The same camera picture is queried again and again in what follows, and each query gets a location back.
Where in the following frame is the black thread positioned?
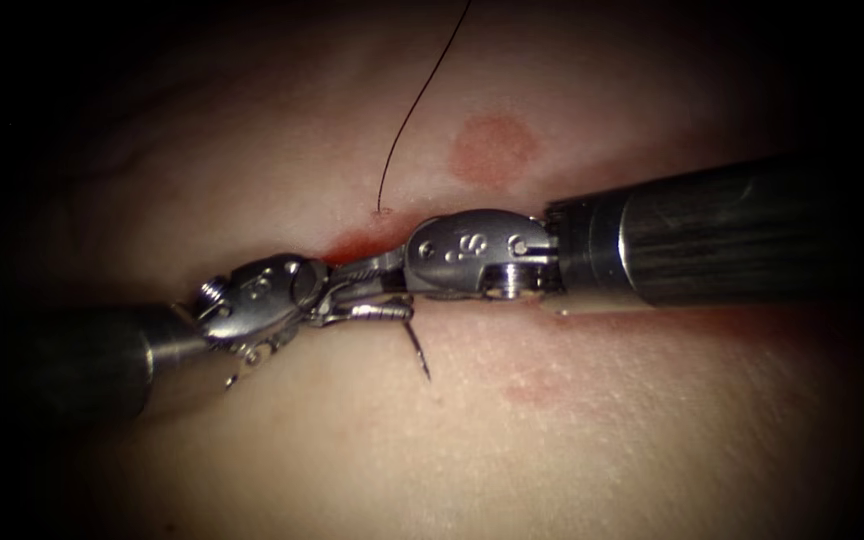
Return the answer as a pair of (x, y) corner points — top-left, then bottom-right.
(375, 0), (474, 217)

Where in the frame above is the tissue pad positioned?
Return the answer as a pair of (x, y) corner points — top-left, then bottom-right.
(0, 0), (864, 540)

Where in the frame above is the left arm needle driver jaw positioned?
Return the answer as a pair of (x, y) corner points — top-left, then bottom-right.
(317, 292), (415, 312)
(310, 305), (414, 328)

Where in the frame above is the right arm needle driver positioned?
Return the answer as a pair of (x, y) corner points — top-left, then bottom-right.
(403, 208), (562, 303)

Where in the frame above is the curved steel needle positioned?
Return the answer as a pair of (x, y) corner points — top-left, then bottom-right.
(400, 316), (433, 382)

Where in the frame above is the right arm needle driver jaw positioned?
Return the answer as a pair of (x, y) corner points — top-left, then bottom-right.
(326, 271), (408, 295)
(338, 247), (408, 277)

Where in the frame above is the left arm needle driver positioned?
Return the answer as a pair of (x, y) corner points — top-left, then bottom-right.
(191, 254), (333, 388)

